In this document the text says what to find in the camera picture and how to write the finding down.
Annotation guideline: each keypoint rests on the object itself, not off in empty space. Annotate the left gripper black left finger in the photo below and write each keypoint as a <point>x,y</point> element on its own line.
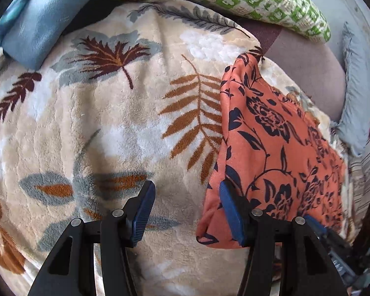
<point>68,269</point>

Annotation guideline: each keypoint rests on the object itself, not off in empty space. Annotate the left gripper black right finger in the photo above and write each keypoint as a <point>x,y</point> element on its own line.
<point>306,266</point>

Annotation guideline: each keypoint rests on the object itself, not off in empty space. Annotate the orange floral garment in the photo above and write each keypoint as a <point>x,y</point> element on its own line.
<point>273,153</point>

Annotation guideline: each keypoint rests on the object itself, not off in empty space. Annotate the light blue ruffled pillow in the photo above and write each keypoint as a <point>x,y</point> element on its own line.
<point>354,123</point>

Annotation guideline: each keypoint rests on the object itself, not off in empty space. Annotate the cream leaf-pattern fleece blanket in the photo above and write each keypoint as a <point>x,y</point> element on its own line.
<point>132,97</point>

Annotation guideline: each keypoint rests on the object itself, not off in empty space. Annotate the mauve bed sheet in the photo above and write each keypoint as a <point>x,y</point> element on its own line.
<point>313,67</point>

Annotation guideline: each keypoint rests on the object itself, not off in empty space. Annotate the blue folded cloth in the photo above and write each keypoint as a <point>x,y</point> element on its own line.
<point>37,29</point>

